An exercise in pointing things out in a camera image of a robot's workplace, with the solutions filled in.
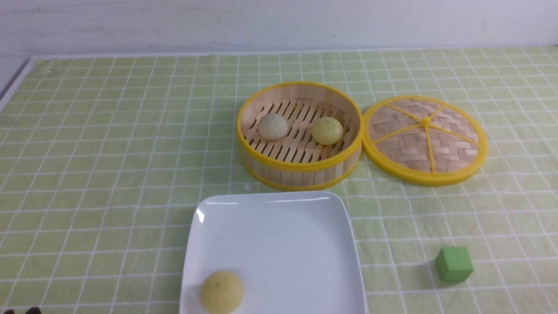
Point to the white square plate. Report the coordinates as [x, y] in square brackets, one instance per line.
[295, 253]

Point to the yellow bamboo steamer basket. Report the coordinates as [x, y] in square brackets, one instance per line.
[297, 162]

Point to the white steamed bun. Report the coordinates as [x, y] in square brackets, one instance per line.
[272, 127]

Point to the yellow steamed bun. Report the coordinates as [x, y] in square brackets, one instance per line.
[221, 292]
[327, 131]

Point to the yellow bamboo steamer lid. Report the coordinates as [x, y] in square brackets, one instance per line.
[423, 141]

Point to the green cube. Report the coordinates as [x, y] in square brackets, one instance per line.
[453, 264]

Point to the yellow steamed bun front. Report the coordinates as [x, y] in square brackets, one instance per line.
[221, 292]

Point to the green checkered tablecloth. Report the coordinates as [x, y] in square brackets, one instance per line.
[104, 160]

